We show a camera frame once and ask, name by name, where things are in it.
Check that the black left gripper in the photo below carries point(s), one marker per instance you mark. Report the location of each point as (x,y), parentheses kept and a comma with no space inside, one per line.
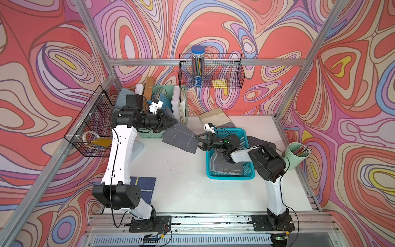
(160,123)

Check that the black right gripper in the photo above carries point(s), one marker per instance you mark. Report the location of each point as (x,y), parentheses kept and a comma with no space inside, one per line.
(210,141)

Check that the dark grey grid cloth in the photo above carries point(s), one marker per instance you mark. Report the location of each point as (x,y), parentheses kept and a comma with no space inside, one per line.
(181,137)
(255,142)

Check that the grey pillowcase with white lettering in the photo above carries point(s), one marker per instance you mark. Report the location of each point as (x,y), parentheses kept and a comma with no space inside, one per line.
(219,165)

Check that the teal plastic basket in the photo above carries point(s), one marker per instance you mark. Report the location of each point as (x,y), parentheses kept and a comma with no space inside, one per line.
(245,169)

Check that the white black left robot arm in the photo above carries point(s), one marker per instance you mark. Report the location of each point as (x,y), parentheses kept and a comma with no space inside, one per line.
(116,190)

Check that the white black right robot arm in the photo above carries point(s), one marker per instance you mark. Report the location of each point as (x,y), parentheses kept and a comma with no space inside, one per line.
(270,166)

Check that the beige and grey folded cloth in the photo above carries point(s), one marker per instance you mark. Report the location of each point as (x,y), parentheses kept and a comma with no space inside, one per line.
(217,117)

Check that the yellow notepad in left basket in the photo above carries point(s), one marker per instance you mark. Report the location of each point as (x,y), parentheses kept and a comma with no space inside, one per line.
(100,143)

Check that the blue folder in organizer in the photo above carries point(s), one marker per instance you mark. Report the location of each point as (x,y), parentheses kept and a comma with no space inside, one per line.
(166,102)

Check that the mint green file organizer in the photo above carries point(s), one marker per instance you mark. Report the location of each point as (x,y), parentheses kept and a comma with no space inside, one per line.
(177,96)

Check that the brown cardboard folder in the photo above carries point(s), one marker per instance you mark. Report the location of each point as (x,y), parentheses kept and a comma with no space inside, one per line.
(148,88)

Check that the white plastic pencil case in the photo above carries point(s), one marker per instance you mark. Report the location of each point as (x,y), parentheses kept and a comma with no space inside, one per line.
(137,148)

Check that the white book in organizer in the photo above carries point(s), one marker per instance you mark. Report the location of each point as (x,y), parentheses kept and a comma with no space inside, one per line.
(139,89)

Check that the grey blue sponge cloth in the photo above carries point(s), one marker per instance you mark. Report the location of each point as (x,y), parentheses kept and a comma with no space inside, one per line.
(121,98)

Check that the yellow sticky note pad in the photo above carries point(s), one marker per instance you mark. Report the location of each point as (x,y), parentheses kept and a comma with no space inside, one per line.
(219,84)

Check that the navy blue cloth yellow stripe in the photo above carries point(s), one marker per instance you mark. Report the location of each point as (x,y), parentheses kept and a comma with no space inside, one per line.
(147,185)

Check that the blue capped pencil tube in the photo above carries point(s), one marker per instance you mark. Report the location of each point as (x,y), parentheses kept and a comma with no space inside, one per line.
(198,56)

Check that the white tape roll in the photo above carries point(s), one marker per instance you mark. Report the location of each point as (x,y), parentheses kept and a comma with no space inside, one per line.
(90,136)

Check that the green pen cup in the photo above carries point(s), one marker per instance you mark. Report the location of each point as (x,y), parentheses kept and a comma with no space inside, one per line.
(295,154)

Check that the black wire basket on back wall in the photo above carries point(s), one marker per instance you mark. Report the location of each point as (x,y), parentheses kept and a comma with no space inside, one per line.
(226,66)

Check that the black wire basket left wall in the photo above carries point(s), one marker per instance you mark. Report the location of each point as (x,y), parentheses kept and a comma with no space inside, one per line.
(95,116)

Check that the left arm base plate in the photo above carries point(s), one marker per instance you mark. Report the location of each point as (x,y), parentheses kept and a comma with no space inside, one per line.
(161,224)

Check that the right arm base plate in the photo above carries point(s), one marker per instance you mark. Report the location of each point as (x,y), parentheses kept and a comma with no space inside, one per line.
(267,223)

